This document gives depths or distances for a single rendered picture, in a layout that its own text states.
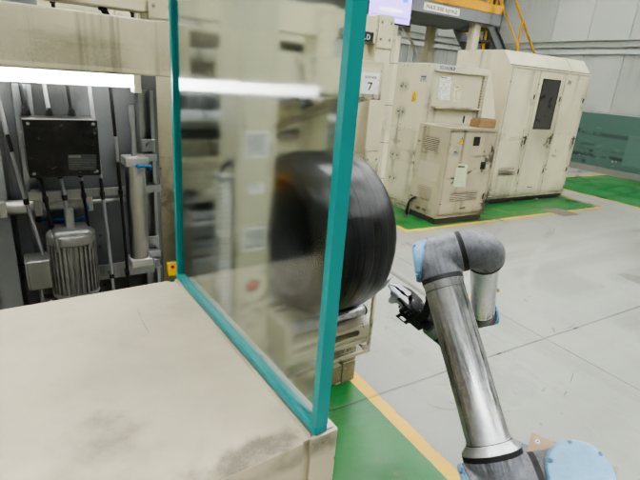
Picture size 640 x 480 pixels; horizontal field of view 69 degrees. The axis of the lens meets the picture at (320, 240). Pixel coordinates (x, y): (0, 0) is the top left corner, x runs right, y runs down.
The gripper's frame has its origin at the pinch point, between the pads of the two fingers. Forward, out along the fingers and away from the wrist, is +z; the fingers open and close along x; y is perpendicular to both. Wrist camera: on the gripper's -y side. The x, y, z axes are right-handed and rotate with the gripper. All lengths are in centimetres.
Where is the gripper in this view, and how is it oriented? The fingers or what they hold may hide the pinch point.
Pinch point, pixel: (392, 286)
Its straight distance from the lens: 165.6
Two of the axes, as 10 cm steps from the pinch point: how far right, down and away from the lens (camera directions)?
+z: -7.7, -6.2, -1.7
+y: -5.6, 5.2, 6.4
